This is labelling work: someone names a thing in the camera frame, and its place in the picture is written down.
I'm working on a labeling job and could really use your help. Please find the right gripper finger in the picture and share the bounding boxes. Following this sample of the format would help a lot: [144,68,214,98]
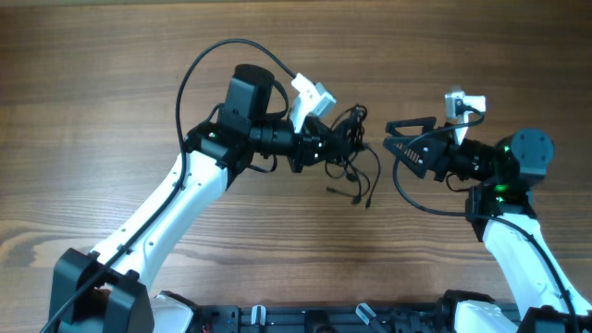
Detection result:
[383,137,438,179]
[386,117,437,137]

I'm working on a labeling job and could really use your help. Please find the black USB cable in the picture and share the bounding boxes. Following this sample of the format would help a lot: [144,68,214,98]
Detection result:
[323,104,383,210]

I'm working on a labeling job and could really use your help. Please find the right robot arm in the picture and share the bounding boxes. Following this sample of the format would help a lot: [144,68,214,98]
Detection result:
[384,117,591,332]

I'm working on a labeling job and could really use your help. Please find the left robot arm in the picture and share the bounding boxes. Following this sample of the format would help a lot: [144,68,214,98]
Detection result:
[45,64,336,332]

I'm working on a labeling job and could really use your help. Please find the right camera cable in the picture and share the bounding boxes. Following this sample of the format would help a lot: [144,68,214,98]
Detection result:
[392,105,582,333]

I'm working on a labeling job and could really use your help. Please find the camera cable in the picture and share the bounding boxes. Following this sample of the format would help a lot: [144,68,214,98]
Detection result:
[392,105,582,333]
[41,38,297,333]

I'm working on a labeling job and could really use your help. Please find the left camera cable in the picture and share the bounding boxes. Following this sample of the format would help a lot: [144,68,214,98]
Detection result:
[41,38,297,333]

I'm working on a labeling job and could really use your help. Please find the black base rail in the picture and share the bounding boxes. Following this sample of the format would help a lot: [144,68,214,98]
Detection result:
[188,303,452,333]

